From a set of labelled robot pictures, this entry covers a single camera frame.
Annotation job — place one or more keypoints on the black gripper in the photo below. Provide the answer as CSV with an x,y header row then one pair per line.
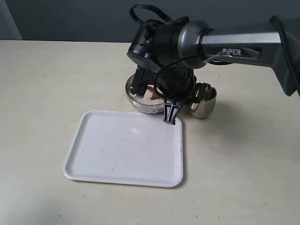
x,y
165,58

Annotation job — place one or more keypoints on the brown wooden spoon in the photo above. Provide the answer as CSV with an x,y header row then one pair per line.
x,y
151,93

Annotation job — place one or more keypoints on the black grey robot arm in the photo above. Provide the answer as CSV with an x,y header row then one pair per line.
x,y
274,44

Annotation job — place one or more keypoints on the steel bowl with rice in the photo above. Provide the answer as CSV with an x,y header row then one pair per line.
x,y
143,104

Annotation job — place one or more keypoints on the shiny steel cup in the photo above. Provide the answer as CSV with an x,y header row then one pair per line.
x,y
203,100

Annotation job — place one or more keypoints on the white plastic tray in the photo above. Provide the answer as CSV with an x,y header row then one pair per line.
x,y
128,148

